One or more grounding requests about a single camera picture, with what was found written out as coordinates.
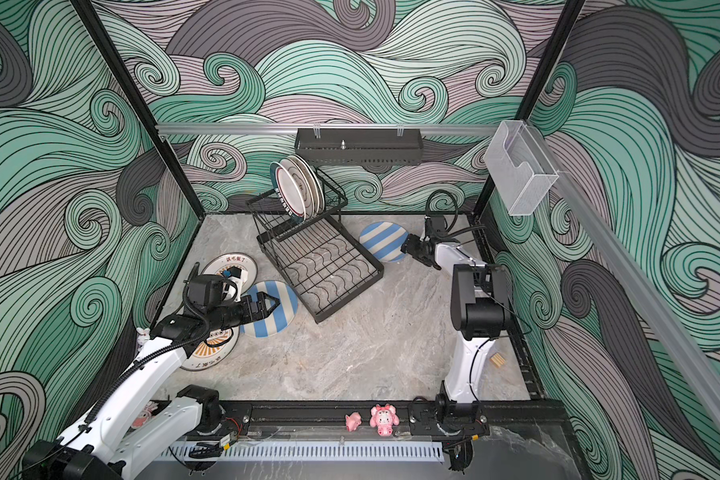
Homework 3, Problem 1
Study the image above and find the cream floral plate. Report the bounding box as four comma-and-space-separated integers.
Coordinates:
294, 155, 326, 217

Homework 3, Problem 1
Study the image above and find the white rabbit figurine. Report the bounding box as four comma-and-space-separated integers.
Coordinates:
136, 328, 150, 351

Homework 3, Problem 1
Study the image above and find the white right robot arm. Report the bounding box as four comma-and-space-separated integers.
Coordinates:
401, 214, 511, 422

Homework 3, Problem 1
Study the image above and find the small wooden block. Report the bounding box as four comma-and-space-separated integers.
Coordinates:
490, 353, 507, 368

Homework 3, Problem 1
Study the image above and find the large pink pig toy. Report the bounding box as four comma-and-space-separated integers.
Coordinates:
369, 404, 400, 437

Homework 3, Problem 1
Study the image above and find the white slotted cable duct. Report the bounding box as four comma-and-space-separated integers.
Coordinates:
155, 440, 445, 464

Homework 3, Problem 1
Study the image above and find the black frame post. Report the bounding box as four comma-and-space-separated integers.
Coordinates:
70, 0, 206, 221

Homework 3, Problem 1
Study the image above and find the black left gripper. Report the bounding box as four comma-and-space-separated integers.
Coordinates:
208, 291, 279, 333

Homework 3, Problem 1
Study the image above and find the black wire dish rack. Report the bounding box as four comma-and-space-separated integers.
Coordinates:
246, 171, 384, 323

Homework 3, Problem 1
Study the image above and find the blue white striped plate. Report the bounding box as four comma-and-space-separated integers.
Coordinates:
359, 221, 409, 263
240, 280, 299, 338

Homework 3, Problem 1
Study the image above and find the green red rimmed white plate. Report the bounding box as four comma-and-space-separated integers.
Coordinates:
270, 162, 306, 222

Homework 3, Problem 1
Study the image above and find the aluminium wall rail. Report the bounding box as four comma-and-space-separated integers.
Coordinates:
155, 122, 498, 137

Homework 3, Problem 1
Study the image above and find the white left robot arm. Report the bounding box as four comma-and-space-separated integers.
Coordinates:
16, 270, 280, 479

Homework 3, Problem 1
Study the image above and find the pink flat figure sticker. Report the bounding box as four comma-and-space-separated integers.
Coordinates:
131, 401, 158, 430

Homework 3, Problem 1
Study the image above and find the small pink pig toy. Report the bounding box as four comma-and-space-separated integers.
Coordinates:
345, 412, 362, 432

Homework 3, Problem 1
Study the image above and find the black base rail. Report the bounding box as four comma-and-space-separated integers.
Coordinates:
220, 397, 568, 437

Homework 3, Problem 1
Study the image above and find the white green line plate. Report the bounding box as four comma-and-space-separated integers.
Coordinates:
279, 155, 316, 220

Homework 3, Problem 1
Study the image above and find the orange sunburst plate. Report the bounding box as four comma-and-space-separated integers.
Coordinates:
181, 328, 239, 371
202, 252, 258, 292

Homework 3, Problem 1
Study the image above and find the clear plastic wall holder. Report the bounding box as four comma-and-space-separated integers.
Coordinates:
483, 120, 559, 217

